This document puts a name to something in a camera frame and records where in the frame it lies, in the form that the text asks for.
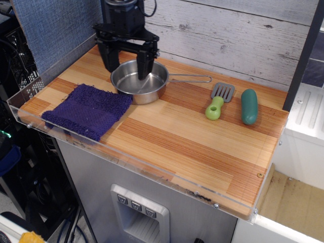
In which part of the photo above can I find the dark green toy cucumber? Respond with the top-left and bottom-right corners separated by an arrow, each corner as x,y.
241,89 -> 258,125

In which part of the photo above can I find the purple towel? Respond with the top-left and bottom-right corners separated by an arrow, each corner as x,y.
41,84 -> 133,142

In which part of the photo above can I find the dark vertical post right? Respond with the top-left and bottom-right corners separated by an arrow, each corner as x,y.
282,0 -> 323,111

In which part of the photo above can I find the white toy sink unit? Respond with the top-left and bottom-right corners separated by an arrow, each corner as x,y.
232,84 -> 323,242

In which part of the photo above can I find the small stainless steel pot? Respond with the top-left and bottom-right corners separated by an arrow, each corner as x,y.
110,60 -> 213,105

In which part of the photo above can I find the black plastic crate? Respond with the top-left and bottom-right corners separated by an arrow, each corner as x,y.
1,19 -> 38,105

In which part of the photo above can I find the silver toy fridge cabinet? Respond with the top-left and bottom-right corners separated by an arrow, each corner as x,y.
58,141 -> 237,242

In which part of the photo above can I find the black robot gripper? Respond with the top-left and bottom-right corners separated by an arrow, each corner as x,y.
93,1 -> 159,80

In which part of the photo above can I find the toy spatula green handle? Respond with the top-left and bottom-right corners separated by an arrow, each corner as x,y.
205,82 -> 235,120

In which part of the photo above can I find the ice dispenser panel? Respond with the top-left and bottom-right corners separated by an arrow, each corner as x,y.
110,184 -> 170,242

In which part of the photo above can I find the clear acrylic edge guard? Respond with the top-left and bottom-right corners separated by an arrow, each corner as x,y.
11,47 -> 288,220

